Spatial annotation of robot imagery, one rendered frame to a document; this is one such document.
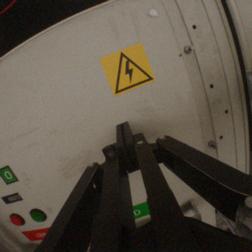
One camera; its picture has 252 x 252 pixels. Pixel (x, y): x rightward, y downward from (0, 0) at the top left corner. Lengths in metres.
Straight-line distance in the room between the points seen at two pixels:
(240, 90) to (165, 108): 0.20
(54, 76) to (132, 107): 0.11
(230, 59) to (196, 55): 0.08
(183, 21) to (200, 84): 0.12
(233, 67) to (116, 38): 0.23
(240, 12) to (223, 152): 0.28
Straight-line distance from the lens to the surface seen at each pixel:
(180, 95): 0.21
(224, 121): 0.34
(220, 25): 0.34
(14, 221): 0.37
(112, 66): 0.19
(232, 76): 0.34
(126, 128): 0.17
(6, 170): 0.30
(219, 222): 0.43
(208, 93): 0.31
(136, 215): 0.29
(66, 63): 0.20
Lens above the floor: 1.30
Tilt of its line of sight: 17 degrees down
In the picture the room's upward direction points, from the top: 23 degrees counter-clockwise
